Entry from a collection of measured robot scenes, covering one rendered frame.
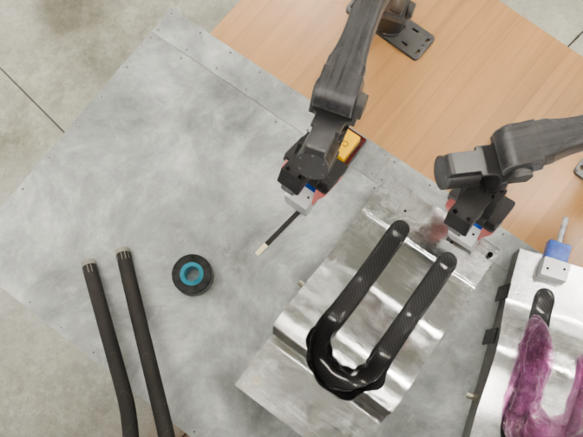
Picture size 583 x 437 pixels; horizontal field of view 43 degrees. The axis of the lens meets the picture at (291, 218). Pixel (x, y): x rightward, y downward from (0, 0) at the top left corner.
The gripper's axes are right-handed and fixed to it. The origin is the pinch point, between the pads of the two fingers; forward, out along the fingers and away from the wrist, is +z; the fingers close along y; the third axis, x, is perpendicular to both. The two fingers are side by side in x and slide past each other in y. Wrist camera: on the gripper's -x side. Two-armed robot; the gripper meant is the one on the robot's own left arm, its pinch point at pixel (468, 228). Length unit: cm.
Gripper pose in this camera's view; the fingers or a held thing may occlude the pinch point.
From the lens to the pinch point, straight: 140.9
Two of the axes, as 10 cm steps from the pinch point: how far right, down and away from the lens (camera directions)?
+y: 7.8, 5.4, -3.1
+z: -0.8, 5.9, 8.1
